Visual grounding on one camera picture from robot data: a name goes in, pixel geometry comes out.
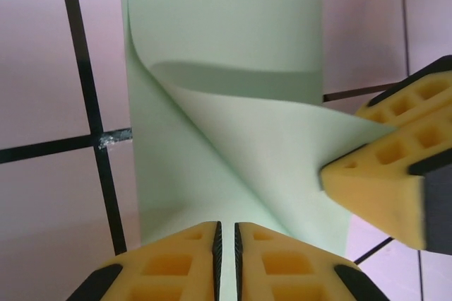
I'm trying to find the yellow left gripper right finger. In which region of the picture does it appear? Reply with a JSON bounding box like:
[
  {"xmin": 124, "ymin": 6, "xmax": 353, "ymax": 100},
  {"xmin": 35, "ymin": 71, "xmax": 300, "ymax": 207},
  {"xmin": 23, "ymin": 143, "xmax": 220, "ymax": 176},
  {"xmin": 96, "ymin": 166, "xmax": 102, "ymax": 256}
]
[{"xmin": 234, "ymin": 222, "xmax": 389, "ymax": 301}]

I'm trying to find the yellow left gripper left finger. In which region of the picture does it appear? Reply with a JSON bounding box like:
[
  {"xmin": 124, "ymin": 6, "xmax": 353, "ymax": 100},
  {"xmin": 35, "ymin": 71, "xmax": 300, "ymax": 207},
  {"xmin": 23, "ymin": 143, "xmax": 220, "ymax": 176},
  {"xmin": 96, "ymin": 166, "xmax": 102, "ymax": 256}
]
[{"xmin": 69, "ymin": 221, "xmax": 222, "ymax": 301}]

